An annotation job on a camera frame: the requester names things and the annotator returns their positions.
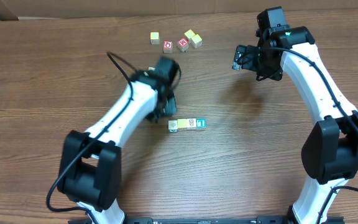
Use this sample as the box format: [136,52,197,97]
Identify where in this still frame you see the white block yellow sides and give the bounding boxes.
[186,118,196,130]

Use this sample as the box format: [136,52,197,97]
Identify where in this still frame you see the white block blue letter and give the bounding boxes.
[196,118,206,130]

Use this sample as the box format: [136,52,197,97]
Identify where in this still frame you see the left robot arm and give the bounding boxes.
[46,57,181,223]

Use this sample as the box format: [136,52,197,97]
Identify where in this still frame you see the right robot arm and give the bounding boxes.
[232,7,358,223]

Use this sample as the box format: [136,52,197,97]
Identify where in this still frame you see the red block letter O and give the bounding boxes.
[163,41,173,54]

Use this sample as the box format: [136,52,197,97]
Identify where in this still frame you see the red block letter E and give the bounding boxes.
[177,37,189,52]

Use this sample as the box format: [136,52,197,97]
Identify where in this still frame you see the yellow block back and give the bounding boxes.
[184,29,195,42]

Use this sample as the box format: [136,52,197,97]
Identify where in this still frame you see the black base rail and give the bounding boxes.
[123,216,295,224]

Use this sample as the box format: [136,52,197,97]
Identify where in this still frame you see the cardboard box wall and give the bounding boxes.
[0,0,358,20]

